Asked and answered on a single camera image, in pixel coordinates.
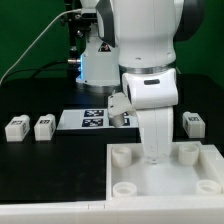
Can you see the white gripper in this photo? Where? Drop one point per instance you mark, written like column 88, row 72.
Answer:
column 118, row 105

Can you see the white square tabletop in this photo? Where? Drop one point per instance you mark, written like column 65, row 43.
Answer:
column 191, row 169

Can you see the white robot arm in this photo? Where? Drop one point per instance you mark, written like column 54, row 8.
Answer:
column 130, row 55

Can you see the white marker sheet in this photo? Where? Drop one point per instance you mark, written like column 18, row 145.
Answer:
column 77, row 119

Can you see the white L-shaped obstacle fence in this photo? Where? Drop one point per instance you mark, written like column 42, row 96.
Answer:
column 196, row 209

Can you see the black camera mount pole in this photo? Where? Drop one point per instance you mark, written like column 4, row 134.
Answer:
column 77, row 29

